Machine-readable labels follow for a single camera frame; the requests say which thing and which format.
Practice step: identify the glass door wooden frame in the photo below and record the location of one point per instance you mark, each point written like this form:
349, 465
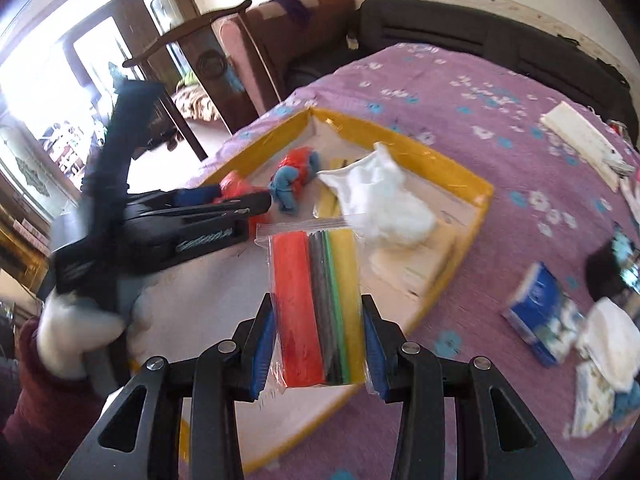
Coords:
135, 20

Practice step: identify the yellow cardboard box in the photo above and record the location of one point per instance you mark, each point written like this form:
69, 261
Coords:
400, 135

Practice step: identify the blue tissue packet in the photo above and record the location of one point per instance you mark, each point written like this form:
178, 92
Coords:
540, 310

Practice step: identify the bag of coloured clay sticks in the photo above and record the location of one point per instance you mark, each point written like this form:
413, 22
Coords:
300, 310

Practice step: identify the yellow sponge strip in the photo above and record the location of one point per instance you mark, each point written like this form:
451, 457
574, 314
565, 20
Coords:
325, 205

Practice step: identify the patterned cushion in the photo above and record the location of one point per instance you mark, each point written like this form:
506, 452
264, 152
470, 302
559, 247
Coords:
195, 102

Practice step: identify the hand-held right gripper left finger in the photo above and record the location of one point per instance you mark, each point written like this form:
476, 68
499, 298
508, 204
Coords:
262, 355

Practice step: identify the white cardboard box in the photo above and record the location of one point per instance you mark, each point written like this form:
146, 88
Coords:
420, 265

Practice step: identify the purple cloth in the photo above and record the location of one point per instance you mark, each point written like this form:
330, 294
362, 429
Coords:
300, 7

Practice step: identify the black electric motor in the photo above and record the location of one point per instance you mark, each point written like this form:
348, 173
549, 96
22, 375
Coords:
607, 267

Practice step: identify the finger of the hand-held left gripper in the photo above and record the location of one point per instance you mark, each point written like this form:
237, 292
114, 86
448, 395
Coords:
200, 200
200, 240

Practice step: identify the white paper booklet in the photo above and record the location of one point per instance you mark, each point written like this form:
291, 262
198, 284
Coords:
575, 135

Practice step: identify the brown armchair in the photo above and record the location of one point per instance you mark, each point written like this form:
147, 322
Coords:
300, 50

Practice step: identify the blue and red plush toy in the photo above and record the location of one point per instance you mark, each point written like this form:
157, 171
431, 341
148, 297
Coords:
290, 185

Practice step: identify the white plastic bag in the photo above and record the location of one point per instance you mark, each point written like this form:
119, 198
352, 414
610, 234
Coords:
380, 195

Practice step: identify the person's left hand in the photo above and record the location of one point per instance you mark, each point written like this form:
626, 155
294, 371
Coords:
75, 330

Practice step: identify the white knit glove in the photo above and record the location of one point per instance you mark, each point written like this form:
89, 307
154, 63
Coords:
610, 340

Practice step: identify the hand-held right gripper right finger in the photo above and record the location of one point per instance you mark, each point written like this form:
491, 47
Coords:
372, 355

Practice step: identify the dark wooden chair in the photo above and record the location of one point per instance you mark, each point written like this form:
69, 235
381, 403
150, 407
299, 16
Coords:
210, 60

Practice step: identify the red soft toy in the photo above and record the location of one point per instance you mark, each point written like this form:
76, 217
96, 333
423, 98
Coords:
235, 187

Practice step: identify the person's left forearm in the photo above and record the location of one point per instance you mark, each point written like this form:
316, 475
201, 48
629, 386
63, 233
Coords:
40, 410

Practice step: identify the black sofa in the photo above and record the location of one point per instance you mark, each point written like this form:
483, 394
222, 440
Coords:
450, 25

